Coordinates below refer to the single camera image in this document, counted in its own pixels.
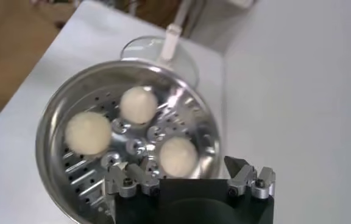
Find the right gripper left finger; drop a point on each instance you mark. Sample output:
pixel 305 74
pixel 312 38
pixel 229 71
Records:
pixel 126 182

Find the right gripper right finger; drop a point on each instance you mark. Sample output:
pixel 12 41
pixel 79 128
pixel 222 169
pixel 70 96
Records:
pixel 245 176

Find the white steamed baozi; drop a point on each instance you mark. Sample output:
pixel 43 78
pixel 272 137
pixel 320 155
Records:
pixel 178 156
pixel 88 134
pixel 139 105

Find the stainless steel steamer basket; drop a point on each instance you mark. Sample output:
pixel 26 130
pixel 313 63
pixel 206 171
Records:
pixel 56 121

